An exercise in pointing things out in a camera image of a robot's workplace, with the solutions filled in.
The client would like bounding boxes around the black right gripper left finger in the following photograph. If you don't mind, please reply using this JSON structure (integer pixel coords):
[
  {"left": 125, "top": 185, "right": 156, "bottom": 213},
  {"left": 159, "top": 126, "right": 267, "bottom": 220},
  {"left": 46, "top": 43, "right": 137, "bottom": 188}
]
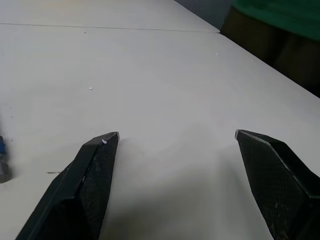
[{"left": 15, "top": 131, "right": 121, "bottom": 240}]

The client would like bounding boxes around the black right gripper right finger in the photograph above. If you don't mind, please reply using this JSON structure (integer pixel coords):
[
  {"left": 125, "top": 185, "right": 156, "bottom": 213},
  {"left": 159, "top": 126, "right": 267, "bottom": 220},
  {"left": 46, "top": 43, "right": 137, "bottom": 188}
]
[{"left": 234, "top": 129, "right": 320, "bottom": 240}]

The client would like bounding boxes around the blue grey object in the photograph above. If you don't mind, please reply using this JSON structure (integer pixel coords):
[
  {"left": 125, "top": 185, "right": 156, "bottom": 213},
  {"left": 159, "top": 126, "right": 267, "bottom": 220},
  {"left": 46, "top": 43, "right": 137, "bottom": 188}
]
[{"left": 0, "top": 135, "right": 13, "bottom": 184}]

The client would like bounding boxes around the person in green shirt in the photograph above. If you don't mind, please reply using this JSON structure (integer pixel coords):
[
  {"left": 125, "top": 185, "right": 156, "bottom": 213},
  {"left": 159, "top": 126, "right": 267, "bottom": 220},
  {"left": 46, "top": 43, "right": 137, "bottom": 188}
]
[{"left": 219, "top": 0, "right": 320, "bottom": 99}]

